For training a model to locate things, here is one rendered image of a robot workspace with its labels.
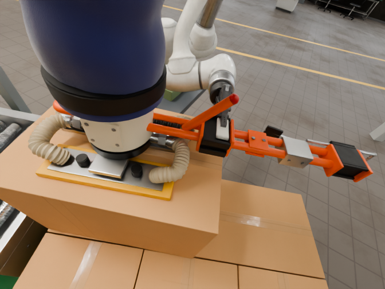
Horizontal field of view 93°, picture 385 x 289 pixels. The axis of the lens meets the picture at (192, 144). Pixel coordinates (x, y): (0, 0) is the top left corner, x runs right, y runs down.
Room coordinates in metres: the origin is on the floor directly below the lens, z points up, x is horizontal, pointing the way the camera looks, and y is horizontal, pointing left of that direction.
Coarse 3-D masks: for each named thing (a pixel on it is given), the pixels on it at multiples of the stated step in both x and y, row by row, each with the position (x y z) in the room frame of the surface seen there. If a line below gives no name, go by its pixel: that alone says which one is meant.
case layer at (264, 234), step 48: (240, 192) 0.50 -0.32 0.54; (288, 192) 0.58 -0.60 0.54; (48, 240) 0.08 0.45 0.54; (96, 240) 0.12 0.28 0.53; (240, 240) 0.26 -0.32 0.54; (288, 240) 0.32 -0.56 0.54; (48, 288) -0.06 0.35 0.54; (96, 288) -0.02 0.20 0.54; (144, 288) 0.01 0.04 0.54; (192, 288) 0.05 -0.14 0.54; (240, 288) 0.08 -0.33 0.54; (288, 288) 0.13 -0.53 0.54
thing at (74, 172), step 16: (64, 144) 0.26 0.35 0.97; (48, 160) 0.20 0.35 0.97; (80, 160) 0.21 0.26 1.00; (144, 160) 0.28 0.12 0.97; (48, 176) 0.16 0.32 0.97; (64, 176) 0.17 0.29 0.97; (80, 176) 0.18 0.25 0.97; (96, 176) 0.19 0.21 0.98; (128, 176) 0.21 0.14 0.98; (144, 176) 0.23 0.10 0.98; (128, 192) 0.18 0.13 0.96; (144, 192) 0.19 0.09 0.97; (160, 192) 0.20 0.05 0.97
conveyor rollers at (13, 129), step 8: (0, 128) 0.52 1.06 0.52; (8, 128) 0.51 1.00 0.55; (16, 128) 0.53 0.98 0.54; (0, 136) 0.45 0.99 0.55; (8, 136) 0.47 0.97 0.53; (0, 144) 0.42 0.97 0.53; (0, 208) 0.14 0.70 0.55; (8, 208) 0.15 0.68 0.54; (0, 216) 0.11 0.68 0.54; (8, 216) 0.12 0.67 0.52; (0, 224) 0.09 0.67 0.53
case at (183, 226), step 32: (32, 128) 0.29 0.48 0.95; (0, 160) 0.18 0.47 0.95; (32, 160) 0.20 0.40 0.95; (160, 160) 0.30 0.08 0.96; (192, 160) 0.33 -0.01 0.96; (0, 192) 0.11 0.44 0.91; (32, 192) 0.12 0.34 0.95; (64, 192) 0.14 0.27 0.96; (96, 192) 0.16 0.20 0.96; (192, 192) 0.23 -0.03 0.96; (64, 224) 0.12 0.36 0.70; (96, 224) 0.12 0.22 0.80; (128, 224) 0.13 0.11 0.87; (160, 224) 0.13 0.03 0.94; (192, 224) 0.14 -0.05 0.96; (192, 256) 0.14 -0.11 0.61
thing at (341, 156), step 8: (328, 152) 0.37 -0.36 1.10; (336, 152) 0.36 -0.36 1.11; (344, 152) 0.37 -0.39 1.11; (352, 152) 0.38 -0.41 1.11; (360, 152) 0.39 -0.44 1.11; (336, 160) 0.34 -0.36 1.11; (344, 160) 0.34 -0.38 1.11; (352, 160) 0.35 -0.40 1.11; (360, 160) 0.35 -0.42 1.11; (328, 168) 0.33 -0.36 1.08; (336, 168) 0.32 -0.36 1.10; (344, 168) 0.33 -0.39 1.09; (352, 168) 0.32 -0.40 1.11; (360, 168) 0.33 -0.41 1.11; (368, 168) 0.33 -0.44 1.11; (328, 176) 0.31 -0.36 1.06; (336, 176) 0.32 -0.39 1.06; (344, 176) 0.33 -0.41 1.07; (352, 176) 0.33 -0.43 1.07; (360, 176) 0.32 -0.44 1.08
